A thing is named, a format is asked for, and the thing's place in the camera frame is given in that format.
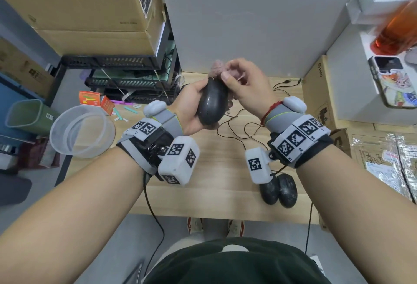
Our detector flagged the black rig cable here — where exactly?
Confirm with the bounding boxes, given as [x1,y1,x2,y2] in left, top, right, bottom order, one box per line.
[304,202,314,255]
[143,173,165,274]

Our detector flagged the small stamped cardboard box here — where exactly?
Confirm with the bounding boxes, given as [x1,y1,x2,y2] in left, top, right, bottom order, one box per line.
[302,55,351,130]

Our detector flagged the cardboard box with small prints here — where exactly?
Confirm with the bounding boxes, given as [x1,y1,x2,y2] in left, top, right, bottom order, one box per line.
[0,38,55,98]

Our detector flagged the person's left hand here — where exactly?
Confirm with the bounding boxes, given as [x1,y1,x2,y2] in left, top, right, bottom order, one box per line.
[168,78,234,136]

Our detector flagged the person's right forearm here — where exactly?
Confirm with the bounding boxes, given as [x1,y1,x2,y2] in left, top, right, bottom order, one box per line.
[295,145,417,284]

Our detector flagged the grey left wrist sleeve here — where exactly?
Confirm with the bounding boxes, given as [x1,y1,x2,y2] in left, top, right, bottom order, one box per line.
[153,108,184,138]

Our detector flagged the grey wrist sleeve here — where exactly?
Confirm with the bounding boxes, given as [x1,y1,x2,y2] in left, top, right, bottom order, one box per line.
[153,108,184,138]
[264,103,297,133]

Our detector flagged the black stacked tray rack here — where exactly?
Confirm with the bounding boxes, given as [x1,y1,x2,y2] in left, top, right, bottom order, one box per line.
[61,19,182,105]

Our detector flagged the white chest device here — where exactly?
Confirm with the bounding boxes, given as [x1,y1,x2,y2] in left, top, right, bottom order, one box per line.
[220,244,250,253]

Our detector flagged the person's left shoe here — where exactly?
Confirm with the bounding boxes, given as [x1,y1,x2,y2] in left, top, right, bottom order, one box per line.
[186,218,204,235]

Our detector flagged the dark grey padded seat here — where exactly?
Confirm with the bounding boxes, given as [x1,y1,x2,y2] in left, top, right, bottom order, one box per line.
[0,173,33,207]

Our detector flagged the cardboard box with black logo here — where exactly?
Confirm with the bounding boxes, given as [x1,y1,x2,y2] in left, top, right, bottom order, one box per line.
[329,127,417,203]

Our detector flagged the tangle of black mouse cables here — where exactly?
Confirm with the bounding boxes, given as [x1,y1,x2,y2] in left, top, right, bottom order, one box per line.
[216,79,302,151]

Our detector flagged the blue panel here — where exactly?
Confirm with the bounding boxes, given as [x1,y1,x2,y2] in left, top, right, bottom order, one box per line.
[0,75,40,138]

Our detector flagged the red string bracelet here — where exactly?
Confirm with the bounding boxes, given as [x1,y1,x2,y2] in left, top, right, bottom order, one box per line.
[260,100,283,126]

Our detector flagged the person's dark shirt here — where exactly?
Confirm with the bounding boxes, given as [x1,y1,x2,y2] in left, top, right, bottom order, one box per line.
[143,237,333,284]

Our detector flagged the orange box with green print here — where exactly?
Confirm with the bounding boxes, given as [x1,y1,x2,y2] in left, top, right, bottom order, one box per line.
[79,91,102,107]

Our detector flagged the person's beige trousers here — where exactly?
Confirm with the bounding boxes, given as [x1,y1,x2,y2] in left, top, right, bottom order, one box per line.
[143,236,209,278]

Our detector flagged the pink fluffy wiping cloth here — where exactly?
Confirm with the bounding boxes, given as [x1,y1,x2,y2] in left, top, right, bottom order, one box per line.
[208,60,247,82]

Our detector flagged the black left rig cable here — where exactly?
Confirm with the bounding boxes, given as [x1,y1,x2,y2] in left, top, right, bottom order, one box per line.
[143,173,165,274]

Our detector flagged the phone with colourful case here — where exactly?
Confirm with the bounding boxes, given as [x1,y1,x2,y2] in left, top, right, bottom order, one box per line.
[368,55,417,109]

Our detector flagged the black right rig cable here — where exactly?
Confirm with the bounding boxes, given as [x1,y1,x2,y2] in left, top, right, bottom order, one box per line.
[304,202,314,255]

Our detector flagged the white left wrist puck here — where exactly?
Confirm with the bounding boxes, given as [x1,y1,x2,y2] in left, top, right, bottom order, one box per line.
[143,100,168,118]

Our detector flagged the lettered brown cardboard box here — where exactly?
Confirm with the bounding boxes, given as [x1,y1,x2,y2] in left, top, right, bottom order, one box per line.
[318,212,330,232]

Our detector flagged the plain cardboard box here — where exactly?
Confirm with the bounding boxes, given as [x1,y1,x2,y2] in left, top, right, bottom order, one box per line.
[36,6,167,56]

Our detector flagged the white power strip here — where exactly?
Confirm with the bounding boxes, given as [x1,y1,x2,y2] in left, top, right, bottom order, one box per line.
[311,256,326,276]

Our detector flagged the clear plastic basin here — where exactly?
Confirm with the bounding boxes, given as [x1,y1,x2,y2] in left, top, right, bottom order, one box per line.
[49,105,116,159]

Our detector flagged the large stamped cardboard box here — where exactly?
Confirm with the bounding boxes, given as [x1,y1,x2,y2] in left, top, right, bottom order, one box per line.
[0,0,165,32]

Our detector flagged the person's left forearm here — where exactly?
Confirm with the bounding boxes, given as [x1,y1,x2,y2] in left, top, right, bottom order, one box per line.
[0,147,146,284]

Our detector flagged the large white box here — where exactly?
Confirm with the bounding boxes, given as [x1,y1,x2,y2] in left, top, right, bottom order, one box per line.
[327,23,417,127]

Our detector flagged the orange bottle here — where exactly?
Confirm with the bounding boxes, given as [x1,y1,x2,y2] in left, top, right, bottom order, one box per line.
[370,0,417,56]

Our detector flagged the white right wrist puck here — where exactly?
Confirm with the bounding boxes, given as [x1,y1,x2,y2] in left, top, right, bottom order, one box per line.
[282,96,308,114]

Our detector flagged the white wrist puck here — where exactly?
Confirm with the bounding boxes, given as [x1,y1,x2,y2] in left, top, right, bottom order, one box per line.
[143,100,168,118]
[282,96,308,114]

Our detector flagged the grey right wrist sleeve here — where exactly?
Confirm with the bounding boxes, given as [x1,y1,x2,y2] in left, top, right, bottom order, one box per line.
[264,103,297,133]

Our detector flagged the green trash bin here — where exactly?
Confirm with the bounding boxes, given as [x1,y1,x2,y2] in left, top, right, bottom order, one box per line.
[5,99,61,136]

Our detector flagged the small white boxes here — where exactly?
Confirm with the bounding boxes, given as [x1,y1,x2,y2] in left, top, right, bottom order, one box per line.
[346,0,417,25]

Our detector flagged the dark red bag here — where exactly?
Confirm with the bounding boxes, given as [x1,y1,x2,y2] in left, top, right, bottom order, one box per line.
[18,137,61,169]

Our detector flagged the black computer mouse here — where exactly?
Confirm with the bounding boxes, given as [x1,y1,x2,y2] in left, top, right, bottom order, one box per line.
[197,77,230,126]
[277,173,298,209]
[259,178,280,205]

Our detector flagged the person's right hand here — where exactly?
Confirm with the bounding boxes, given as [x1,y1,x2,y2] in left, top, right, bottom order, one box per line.
[221,58,283,121]

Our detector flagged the plain orange small box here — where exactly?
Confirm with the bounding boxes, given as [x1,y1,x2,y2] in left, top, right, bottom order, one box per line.
[100,95,116,116]

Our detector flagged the left wrist camera rig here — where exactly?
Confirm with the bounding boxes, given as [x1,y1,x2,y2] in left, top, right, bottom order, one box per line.
[116,119,200,186]

